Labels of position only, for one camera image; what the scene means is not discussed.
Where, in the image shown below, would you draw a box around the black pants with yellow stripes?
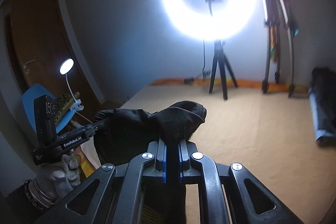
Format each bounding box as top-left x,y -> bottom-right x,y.
93,101 -> 207,223

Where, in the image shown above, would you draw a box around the grey gloved left hand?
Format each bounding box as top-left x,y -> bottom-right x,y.
29,153 -> 81,209

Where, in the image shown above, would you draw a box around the blue plastic chair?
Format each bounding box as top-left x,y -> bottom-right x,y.
21,83 -> 76,134

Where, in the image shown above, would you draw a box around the white clip desk lamp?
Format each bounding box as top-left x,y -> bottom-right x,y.
59,58 -> 84,112

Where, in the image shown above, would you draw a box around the brown wooden door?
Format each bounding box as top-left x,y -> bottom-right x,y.
9,0 -> 101,120

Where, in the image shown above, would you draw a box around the stack of folded dark clothes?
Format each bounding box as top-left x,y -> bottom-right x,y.
309,68 -> 335,145

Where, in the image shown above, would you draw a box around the small black tripod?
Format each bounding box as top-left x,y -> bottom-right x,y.
209,40 -> 238,101

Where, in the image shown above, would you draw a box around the colourful cloth on tripod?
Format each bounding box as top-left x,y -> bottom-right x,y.
276,0 -> 299,61

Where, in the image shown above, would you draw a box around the tall grey tripod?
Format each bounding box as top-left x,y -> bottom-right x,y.
261,0 -> 295,97

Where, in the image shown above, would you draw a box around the black power cable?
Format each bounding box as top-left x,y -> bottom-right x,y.
183,40 -> 212,84

